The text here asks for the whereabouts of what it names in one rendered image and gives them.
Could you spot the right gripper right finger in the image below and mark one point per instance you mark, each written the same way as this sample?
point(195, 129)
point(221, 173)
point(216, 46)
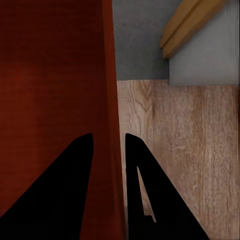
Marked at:
point(174, 219)

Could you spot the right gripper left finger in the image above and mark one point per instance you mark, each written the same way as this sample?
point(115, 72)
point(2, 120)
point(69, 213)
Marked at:
point(52, 208)

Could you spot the storage box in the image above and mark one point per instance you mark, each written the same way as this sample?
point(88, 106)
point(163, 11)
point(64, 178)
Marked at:
point(57, 83)

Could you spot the door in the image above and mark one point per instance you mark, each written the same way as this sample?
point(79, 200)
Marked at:
point(189, 18)

